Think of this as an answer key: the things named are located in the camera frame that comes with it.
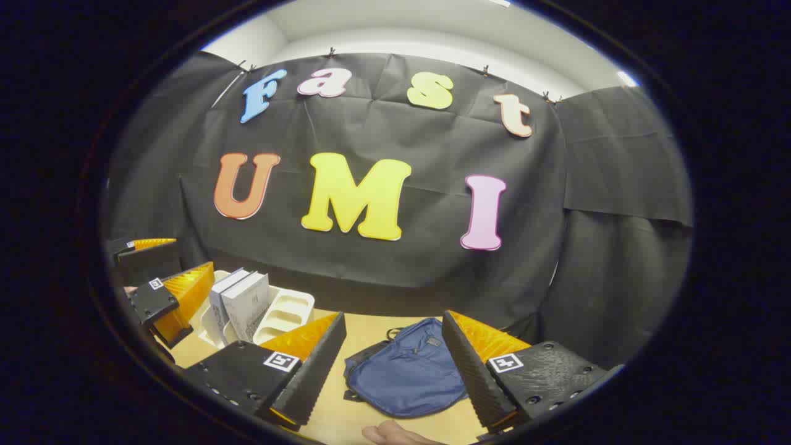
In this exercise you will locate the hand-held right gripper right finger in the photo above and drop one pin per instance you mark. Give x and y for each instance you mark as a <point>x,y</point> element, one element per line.
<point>473,377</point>

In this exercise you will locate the grey book dark picture cover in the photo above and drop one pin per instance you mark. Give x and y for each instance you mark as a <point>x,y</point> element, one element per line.
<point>216,303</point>

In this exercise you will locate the white plastic bookshelf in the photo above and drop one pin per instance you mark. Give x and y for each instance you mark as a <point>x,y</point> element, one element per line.
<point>287,315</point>

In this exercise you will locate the white book sketch cover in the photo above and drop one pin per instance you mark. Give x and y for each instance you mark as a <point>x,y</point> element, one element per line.
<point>247,306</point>

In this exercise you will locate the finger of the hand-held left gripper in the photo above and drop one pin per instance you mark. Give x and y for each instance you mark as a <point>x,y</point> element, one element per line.
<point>151,301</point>
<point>148,256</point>

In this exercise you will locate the blue schoolbag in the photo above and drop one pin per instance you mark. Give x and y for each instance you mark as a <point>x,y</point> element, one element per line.
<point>401,377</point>

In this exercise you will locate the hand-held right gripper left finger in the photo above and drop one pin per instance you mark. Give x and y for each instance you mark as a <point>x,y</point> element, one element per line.
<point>312,377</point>

